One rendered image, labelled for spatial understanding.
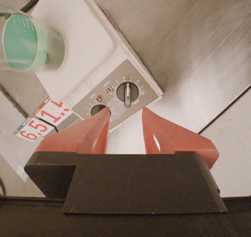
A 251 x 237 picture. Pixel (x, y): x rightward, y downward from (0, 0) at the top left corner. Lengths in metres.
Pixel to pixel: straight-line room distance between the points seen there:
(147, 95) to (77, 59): 0.10
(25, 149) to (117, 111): 0.32
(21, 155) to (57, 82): 0.33
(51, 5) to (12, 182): 0.56
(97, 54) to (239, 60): 0.19
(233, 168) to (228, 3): 0.24
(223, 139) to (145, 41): 0.20
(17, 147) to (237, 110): 0.52
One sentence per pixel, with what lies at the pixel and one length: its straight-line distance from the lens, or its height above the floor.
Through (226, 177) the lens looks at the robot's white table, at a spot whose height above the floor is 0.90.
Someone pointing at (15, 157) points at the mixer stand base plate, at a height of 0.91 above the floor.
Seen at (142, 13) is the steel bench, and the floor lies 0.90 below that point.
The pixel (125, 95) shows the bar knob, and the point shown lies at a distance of 0.17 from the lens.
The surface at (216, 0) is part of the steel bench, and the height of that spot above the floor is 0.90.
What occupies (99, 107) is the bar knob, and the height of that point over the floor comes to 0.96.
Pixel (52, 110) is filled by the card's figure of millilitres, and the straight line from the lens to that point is 0.31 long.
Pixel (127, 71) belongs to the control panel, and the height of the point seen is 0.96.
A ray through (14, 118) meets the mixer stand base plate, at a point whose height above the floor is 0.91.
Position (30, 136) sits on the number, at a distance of 0.41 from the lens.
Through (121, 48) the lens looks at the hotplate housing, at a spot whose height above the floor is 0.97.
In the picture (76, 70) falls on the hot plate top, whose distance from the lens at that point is 0.18.
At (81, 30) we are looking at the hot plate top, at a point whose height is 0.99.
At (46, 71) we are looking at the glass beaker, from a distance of 0.19.
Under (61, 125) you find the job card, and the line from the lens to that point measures 0.34.
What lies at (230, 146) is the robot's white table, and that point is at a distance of 0.26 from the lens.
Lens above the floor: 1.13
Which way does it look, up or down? 68 degrees down
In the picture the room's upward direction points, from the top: 119 degrees counter-clockwise
